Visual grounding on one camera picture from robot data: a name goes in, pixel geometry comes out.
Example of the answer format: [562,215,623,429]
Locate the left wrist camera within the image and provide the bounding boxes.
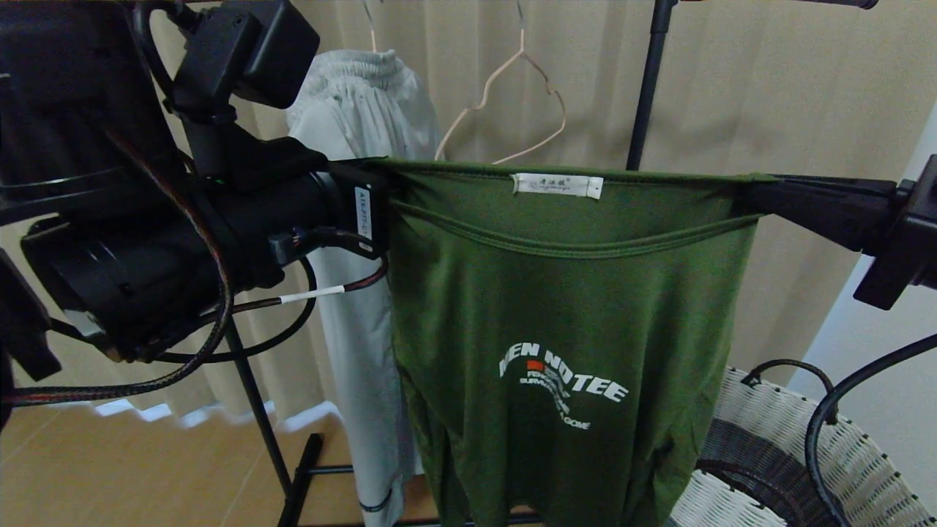
[172,0,321,184]

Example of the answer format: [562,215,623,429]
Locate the black clothes rack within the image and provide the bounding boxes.
[220,0,879,527]

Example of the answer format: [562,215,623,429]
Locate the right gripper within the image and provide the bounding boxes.
[853,154,937,312]

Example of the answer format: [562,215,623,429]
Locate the pale grey shorts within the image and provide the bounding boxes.
[285,49,444,527]

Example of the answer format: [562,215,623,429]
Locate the green garment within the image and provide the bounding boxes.
[381,157,777,527]

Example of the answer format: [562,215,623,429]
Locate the white laundry basket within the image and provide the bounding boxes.
[666,359,935,527]

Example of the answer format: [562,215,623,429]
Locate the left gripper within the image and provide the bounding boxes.
[22,138,391,364]

